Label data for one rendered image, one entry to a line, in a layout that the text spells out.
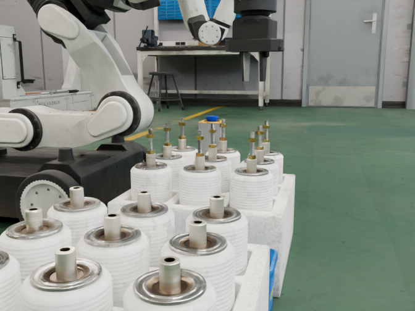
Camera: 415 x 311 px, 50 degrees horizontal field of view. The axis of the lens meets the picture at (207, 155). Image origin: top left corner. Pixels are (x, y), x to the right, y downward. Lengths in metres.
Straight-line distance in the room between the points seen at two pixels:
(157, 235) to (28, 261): 0.18
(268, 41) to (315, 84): 5.17
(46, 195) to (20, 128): 0.31
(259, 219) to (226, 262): 0.38
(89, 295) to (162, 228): 0.23
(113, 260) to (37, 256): 0.11
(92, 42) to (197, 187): 0.63
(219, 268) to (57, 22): 1.06
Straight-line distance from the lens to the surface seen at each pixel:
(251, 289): 0.63
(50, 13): 1.47
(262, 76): 0.94
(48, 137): 1.54
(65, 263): 0.51
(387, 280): 1.13
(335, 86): 6.08
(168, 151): 1.14
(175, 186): 1.13
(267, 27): 0.93
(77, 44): 1.43
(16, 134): 1.55
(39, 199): 1.32
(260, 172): 0.97
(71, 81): 4.65
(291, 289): 1.03
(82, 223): 0.73
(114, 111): 1.36
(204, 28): 1.58
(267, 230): 0.93
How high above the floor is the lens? 0.47
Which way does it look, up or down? 11 degrees down
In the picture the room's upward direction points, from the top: straight up
